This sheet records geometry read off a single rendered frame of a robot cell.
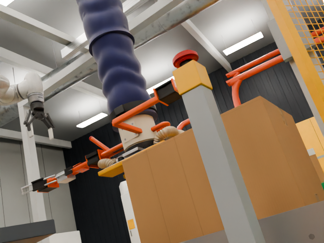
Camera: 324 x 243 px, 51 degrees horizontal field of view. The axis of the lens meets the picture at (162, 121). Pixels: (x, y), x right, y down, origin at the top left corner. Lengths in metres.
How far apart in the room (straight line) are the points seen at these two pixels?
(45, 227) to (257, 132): 0.68
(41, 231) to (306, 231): 0.69
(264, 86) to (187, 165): 11.41
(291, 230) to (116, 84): 1.00
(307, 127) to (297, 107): 3.50
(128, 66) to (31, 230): 0.90
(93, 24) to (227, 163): 1.18
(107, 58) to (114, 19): 0.22
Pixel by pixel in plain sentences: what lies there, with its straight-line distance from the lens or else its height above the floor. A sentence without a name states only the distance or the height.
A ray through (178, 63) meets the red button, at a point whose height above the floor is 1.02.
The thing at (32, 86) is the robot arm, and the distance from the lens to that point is 2.16.
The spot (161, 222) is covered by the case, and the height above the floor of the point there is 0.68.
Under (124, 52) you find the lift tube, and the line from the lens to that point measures 1.68.
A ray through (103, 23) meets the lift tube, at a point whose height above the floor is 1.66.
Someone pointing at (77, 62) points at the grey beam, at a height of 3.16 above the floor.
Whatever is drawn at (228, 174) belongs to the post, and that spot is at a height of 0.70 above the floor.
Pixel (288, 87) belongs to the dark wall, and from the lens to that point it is 12.38.
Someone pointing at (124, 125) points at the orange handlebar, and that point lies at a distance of 1.37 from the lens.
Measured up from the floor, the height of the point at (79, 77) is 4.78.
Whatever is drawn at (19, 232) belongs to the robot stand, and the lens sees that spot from 1.02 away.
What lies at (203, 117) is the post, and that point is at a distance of 0.82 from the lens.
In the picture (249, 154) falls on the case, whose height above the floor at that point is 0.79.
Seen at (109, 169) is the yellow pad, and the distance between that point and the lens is 1.46.
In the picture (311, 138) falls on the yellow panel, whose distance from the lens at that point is 8.67.
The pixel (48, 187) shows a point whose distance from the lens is 1.87.
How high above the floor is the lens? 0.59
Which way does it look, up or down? 20 degrees up
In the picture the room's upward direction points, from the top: 16 degrees counter-clockwise
